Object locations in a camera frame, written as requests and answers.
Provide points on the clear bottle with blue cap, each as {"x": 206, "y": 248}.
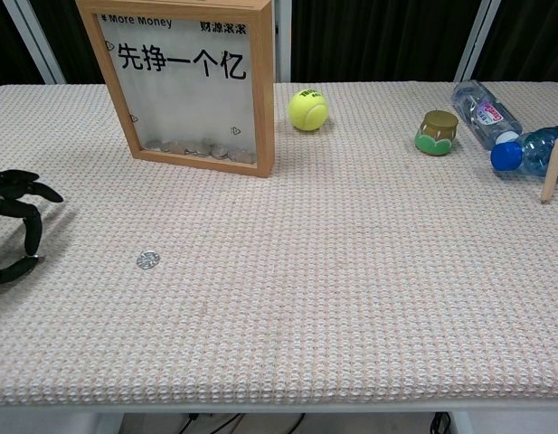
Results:
{"x": 532, "y": 153}

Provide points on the wooden stick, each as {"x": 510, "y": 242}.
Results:
{"x": 552, "y": 172}

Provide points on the woven beige tablecloth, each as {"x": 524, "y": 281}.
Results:
{"x": 305, "y": 280}

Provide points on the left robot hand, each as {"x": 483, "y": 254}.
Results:
{"x": 12, "y": 181}

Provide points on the black curtain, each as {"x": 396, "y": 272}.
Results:
{"x": 373, "y": 40}

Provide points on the wooden frame money box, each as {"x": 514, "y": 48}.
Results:
{"x": 261, "y": 90}

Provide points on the white table frame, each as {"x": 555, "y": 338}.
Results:
{"x": 509, "y": 422}

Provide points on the green and brown toy pot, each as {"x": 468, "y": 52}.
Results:
{"x": 436, "y": 135}

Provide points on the clear bottle with pink label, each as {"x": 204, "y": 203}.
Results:
{"x": 472, "y": 101}

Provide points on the white metal frame post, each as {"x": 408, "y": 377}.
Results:
{"x": 283, "y": 40}
{"x": 477, "y": 40}
{"x": 36, "y": 43}

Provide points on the pile of silver coins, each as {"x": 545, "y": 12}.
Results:
{"x": 201, "y": 149}

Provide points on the yellow tennis ball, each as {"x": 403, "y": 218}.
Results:
{"x": 308, "y": 110}

